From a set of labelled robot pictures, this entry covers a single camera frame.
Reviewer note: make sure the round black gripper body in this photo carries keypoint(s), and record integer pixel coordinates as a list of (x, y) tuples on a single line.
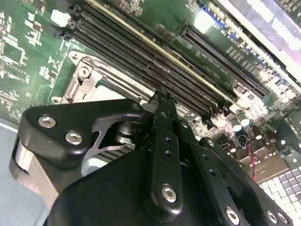
[(105, 200)]

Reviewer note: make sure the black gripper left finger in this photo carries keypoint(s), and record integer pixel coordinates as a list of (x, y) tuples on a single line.
[(58, 122)]

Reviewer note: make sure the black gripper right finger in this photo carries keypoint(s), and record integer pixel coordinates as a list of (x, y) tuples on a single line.
[(211, 169)]

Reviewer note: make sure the metal socket cover frame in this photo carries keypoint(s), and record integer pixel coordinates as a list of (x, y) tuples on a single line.
[(89, 84)]

